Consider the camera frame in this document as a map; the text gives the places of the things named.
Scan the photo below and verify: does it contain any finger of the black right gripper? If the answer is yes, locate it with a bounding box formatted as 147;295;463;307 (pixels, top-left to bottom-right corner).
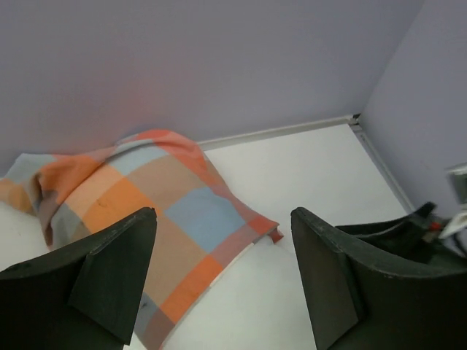
333;202;452;270

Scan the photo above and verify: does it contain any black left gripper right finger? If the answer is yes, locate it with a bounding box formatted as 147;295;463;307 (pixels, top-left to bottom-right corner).
290;207;466;349

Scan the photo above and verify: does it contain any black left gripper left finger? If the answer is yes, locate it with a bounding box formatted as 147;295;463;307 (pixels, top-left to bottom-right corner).
1;207;157;349

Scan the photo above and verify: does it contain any white pillow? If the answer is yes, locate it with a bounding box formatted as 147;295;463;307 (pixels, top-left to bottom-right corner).
0;203;318;350

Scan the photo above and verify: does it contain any colourful checked pillowcase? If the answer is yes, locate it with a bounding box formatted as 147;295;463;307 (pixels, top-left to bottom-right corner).
1;130;282;349

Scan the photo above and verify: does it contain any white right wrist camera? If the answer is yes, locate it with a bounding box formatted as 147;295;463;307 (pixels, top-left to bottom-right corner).
437;163;467;241

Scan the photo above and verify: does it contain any aluminium table edge rail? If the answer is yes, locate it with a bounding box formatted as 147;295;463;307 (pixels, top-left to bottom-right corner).
199;115;413;223

